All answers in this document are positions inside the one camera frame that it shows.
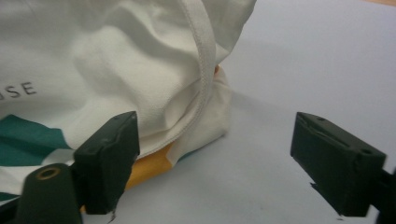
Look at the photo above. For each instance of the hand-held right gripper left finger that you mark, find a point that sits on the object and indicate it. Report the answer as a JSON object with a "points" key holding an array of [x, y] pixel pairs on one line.
{"points": [[106, 161]]}

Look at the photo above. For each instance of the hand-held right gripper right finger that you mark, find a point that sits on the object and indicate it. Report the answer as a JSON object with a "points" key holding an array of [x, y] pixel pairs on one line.
{"points": [[336, 161]]}

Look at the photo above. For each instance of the white tote bag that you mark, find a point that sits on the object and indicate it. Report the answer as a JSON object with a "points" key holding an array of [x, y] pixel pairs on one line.
{"points": [[124, 62]]}

